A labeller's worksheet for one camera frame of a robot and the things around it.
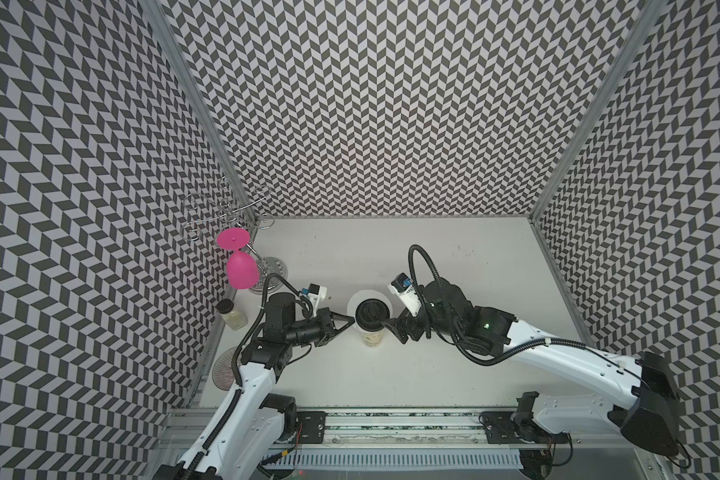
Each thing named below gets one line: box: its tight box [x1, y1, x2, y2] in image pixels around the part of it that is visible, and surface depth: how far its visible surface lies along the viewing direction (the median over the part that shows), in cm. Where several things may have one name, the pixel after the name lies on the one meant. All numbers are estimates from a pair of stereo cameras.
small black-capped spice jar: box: [215, 298, 248, 331], surface depth 84 cm
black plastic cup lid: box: [355, 298, 391, 332], surface depth 75 cm
